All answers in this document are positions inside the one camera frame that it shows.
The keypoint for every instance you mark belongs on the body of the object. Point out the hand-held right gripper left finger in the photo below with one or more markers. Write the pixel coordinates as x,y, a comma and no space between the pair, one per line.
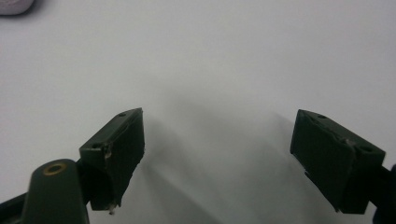
120,155

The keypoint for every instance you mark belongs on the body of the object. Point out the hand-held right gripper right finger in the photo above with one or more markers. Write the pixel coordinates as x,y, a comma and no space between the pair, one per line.
330,158

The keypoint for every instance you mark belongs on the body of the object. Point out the white object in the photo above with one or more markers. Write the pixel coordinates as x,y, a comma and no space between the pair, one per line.
14,6

